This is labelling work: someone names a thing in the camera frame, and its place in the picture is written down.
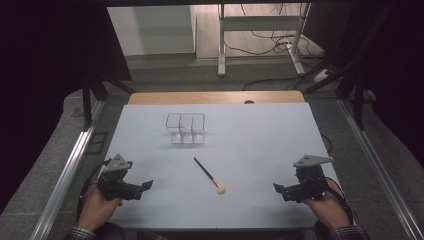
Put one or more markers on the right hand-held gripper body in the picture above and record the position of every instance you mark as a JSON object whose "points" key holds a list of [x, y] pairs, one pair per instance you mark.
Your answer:
{"points": [[308, 181]]}

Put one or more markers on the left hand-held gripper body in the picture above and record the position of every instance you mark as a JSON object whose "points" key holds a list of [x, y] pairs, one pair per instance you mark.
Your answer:
{"points": [[115, 181]]}

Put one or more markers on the clear plastic organizer box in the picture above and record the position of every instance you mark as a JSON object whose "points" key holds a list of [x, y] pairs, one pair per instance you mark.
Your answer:
{"points": [[185, 130]]}

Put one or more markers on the person's left hand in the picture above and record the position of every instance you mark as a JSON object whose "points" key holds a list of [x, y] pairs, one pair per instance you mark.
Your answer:
{"points": [[96, 208]]}

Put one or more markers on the person's right hand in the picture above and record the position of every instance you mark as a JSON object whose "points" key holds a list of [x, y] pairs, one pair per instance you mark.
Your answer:
{"points": [[328, 208]]}

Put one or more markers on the white table cover board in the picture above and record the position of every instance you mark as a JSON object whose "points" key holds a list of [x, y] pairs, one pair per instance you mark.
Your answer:
{"points": [[240, 160]]}

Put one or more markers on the black metal stand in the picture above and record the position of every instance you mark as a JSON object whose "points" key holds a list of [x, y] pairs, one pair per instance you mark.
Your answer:
{"points": [[358, 106], [87, 106]]}

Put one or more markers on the wooden table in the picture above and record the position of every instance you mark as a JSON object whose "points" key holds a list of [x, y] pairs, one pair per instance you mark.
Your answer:
{"points": [[200, 97]]}

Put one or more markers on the white power strip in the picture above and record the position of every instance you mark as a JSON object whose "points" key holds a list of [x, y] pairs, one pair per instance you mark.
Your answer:
{"points": [[321, 75]]}

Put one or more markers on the black curtain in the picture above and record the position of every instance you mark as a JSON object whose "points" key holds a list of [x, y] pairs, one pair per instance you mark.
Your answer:
{"points": [[393, 60], [43, 73]]}

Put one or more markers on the white cabinet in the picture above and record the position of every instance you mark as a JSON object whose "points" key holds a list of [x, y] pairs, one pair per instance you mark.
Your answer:
{"points": [[150, 30]]}

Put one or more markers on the aluminium floor rail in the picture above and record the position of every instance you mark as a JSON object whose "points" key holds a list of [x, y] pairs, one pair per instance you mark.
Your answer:
{"points": [[376, 160], [71, 166]]}

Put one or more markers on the white metal desk frame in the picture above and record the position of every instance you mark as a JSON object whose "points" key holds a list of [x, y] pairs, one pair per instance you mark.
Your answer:
{"points": [[260, 23]]}

